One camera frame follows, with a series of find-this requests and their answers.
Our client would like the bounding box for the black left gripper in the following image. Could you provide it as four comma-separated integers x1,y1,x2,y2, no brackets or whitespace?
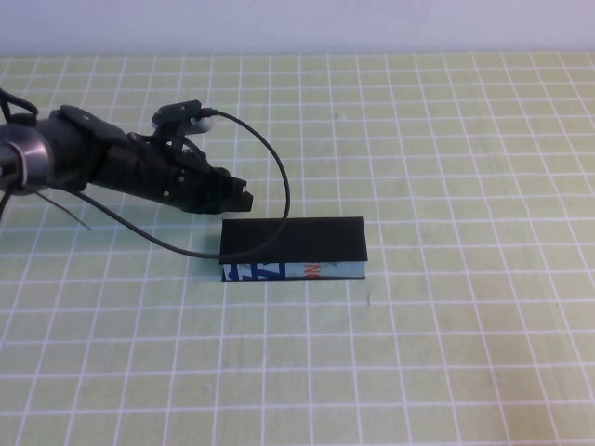
92,132,255,216

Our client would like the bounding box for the green white-grid tablecloth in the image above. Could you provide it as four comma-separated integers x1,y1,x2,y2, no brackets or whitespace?
0,51,595,446

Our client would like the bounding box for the thin grey zip tie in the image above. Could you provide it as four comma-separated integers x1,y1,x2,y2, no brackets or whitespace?
34,189,94,231

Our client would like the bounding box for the black left camera cable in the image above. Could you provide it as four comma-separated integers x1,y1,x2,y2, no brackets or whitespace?
81,107,292,259

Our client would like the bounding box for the black glasses case printed side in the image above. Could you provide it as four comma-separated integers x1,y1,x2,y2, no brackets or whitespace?
218,216,369,283

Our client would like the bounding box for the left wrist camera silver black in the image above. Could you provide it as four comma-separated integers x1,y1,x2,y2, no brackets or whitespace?
152,99,218,136

